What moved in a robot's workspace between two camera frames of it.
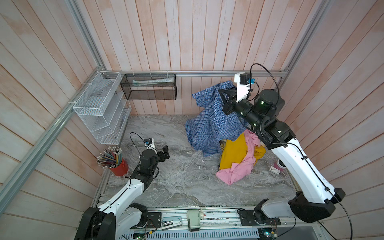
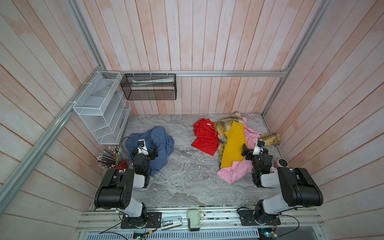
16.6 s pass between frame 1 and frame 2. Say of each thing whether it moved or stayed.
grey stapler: stayed
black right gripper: moved
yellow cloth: stayed
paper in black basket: stayed
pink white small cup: stayed
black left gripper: moved
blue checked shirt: moved
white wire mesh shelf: stayed
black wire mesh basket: stayed
